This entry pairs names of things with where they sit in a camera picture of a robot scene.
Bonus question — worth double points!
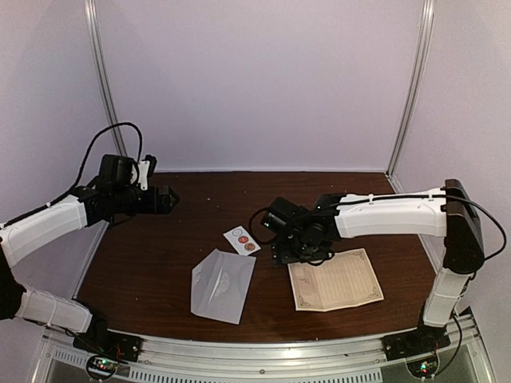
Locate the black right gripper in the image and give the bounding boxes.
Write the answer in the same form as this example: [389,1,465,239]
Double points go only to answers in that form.
[271,231,329,268]

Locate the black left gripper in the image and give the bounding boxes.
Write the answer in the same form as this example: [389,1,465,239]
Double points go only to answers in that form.
[113,187,179,215]

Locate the grey envelope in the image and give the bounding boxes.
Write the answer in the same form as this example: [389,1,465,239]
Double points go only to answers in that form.
[190,249,256,325]

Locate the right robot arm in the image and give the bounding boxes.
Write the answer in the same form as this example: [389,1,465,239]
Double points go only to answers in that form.
[260,179,485,353]

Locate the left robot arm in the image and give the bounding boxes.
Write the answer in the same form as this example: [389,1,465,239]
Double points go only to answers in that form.
[1,155,180,354]

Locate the white sticker sheet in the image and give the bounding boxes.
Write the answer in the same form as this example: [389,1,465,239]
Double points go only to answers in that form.
[224,226,261,256]

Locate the right black braided cable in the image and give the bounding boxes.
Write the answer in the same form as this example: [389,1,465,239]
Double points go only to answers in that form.
[249,207,280,247]

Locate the black braided cable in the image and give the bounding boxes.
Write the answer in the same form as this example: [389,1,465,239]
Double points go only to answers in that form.
[249,207,280,247]
[47,122,145,207]

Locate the left black braided cable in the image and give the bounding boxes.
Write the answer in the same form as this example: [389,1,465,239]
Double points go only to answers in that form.
[47,122,145,207]

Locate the front aluminium rail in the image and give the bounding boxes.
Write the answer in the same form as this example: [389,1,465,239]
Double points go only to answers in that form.
[28,324,497,382]

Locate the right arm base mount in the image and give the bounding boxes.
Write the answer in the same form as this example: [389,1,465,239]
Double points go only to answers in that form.
[382,306,451,381]

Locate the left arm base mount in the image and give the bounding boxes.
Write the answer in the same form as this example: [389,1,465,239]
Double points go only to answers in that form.
[67,306,142,381]

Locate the left aluminium frame post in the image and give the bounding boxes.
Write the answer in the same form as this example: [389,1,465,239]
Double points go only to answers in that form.
[83,0,129,156]

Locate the aluminium frame post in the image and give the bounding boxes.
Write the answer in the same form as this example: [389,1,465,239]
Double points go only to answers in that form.
[83,0,129,156]
[386,0,435,179]

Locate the right aluminium frame post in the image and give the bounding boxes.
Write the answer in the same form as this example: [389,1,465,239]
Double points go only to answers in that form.
[386,0,435,179]

